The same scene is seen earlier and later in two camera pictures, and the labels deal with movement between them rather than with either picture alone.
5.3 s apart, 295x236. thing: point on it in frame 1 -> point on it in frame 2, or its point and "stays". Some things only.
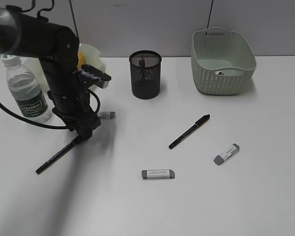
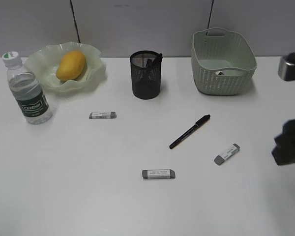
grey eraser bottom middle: [158, 174] stays
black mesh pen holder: [145, 67] stays
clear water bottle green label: [26, 90] stays
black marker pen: [141, 70] -> [149, 66]
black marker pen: [197, 123] stays
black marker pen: [38, 170] -> [157, 63]
